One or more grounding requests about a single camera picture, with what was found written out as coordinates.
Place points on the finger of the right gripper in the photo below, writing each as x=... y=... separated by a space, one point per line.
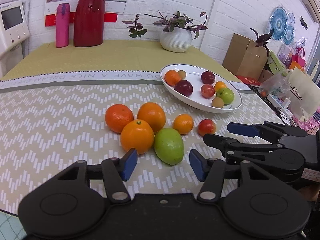
x=230 y=147
x=255 y=130

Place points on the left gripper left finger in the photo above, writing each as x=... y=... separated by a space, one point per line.
x=117 y=170

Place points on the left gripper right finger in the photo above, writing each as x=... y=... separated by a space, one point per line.
x=209 y=171

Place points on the red yellow apple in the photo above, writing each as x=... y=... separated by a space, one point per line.
x=206 y=126

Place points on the large orange with stem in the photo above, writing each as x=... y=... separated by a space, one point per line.
x=137 y=134

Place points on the brown longan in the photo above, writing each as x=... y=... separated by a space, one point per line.
x=217 y=102
x=182 y=74

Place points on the small orange tangerine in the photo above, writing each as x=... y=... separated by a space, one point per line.
x=183 y=124

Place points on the large green mango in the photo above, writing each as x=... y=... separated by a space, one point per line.
x=168 y=146

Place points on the small green apple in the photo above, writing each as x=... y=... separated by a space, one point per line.
x=226 y=95

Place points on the mandarin with rough skin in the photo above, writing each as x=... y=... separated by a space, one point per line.
x=117 y=117

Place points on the small red apple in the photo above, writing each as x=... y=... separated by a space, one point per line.
x=207 y=91

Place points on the small yellow orange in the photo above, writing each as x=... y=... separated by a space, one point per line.
x=219 y=85

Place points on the large orange back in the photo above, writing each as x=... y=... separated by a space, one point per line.
x=153 y=114

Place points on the dark red plum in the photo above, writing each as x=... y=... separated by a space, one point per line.
x=208 y=77
x=184 y=87

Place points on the dark red plum front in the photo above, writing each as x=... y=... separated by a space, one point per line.
x=184 y=87

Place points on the orange mandarin front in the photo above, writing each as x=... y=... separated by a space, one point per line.
x=172 y=77

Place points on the white power strip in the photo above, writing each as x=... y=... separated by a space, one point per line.
x=284 y=113

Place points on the clear plastic bag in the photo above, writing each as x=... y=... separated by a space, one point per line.
x=277 y=85

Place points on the white tote bag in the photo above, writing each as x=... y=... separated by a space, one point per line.
x=303 y=93

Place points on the red envelope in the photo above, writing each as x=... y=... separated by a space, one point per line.
x=249 y=81

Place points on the green box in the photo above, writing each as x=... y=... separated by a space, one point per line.
x=275 y=64

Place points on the brown cardboard box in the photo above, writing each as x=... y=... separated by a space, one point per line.
x=243 y=58

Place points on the patterned tablecloth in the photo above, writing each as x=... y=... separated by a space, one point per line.
x=69 y=104

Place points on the dark purple potted plant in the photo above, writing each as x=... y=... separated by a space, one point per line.
x=262 y=40

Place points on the white pot purple plant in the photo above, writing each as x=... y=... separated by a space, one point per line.
x=177 y=32

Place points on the red thermos jug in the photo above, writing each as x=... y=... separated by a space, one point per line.
x=89 y=23

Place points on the pink water bottle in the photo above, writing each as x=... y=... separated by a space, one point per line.
x=62 y=25

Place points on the white water dispenser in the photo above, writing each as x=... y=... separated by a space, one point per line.
x=14 y=33

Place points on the blue wall decoration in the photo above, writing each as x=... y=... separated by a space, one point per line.
x=283 y=25

